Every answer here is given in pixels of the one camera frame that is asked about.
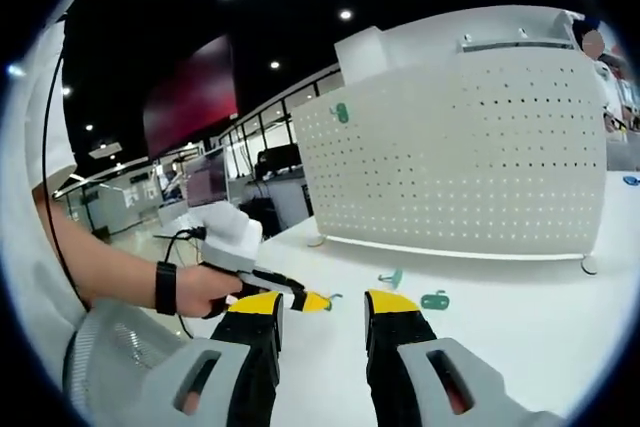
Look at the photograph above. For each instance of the black wristband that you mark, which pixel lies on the black wristband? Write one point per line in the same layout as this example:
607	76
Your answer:
165	288

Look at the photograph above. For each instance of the white perforated mounting plate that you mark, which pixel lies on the white perforated mounting plate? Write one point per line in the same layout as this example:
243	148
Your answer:
450	157

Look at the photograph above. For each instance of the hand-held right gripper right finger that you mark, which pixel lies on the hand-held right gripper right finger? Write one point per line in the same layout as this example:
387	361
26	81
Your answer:
400	362

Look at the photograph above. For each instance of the small teal object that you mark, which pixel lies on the small teal object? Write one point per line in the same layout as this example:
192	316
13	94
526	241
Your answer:
631	179

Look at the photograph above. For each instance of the person's white shirt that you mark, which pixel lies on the person's white shirt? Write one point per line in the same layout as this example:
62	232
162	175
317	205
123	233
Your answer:
25	172

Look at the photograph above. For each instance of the desktop monitor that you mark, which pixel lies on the desktop monitor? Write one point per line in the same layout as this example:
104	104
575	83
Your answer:
206	179

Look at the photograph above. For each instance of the person's left hand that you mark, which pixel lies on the person's left hand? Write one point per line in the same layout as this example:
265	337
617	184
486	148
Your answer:
205	292

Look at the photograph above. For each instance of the green hook assembly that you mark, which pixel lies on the green hook assembly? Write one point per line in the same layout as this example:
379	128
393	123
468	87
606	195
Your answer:
341	113
334	301
392	278
435	301

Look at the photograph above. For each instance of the large dark wall screen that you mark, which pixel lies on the large dark wall screen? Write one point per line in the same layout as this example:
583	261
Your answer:
192	97

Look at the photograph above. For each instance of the white mesh chair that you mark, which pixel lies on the white mesh chair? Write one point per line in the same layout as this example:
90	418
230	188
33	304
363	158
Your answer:
120	347

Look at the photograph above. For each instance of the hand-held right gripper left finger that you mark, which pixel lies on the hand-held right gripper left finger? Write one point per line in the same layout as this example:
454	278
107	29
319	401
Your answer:
235	362

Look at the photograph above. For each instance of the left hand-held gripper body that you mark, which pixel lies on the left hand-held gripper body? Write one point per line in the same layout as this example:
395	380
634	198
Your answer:
230	242

